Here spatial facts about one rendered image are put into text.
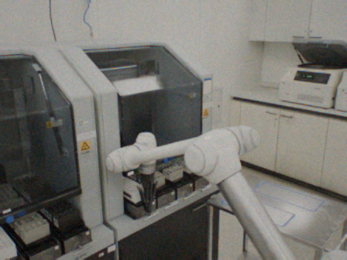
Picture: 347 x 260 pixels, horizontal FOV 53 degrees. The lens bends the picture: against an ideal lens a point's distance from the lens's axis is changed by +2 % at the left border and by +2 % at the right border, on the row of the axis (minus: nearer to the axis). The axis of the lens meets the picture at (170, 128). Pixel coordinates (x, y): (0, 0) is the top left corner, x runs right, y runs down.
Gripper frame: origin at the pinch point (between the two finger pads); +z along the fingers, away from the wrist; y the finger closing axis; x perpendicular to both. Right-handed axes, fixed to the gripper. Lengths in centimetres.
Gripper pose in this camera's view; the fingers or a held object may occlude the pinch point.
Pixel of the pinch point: (148, 206)
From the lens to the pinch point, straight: 190.0
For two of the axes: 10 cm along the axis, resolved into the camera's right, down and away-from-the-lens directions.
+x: 6.8, 2.2, -7.0
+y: -7.3, 2.1, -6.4
